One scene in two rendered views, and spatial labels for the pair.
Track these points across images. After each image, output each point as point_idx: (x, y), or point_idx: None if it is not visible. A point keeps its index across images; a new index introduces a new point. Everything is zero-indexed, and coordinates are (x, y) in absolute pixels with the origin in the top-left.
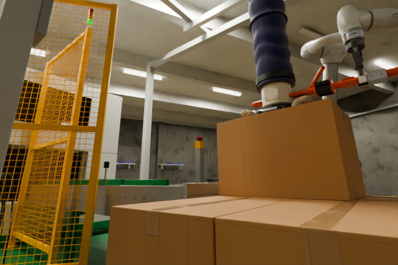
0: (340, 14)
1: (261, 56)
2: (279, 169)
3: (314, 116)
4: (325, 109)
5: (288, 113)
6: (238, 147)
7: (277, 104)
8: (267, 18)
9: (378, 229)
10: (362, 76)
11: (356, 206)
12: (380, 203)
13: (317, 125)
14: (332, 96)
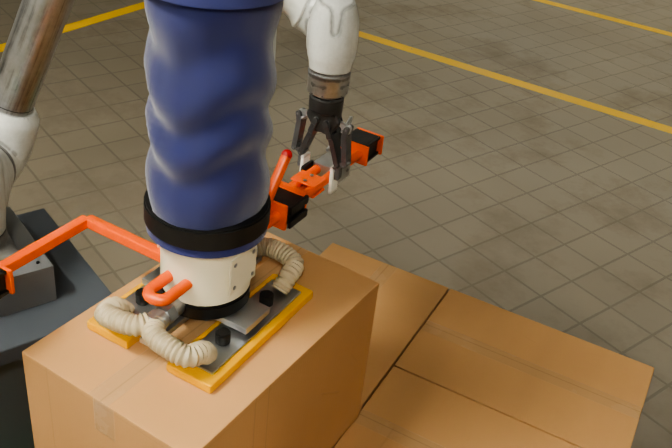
0: (344, 28)
1: (243, 160)
2: (303, 445)
3: (359, 324)
4: (371, 305)
5: (333, 337)
6: None
7: (248, 293)
8: (278, 16)
9: None
10: (335, 180)
11: (434, 441)
12: (388, 401)
13: (358, 336)
14: (48, 66)
